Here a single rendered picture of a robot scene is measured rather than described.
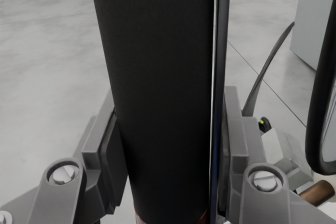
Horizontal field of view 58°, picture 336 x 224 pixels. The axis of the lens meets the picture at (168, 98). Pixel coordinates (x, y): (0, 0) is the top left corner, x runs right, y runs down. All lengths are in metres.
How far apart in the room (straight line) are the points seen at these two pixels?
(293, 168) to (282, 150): 0.04
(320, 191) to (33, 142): 2.47
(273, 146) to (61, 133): 2.15
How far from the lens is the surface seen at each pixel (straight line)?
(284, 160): 0.61
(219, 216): 0.45
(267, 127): 0.70
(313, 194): 0.26
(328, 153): 1.90
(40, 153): 2.50
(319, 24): 3.14
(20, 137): 2.73
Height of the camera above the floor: 1.59
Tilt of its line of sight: 35 degrees down
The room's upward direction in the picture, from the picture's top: 4 degrees counter-clockwise
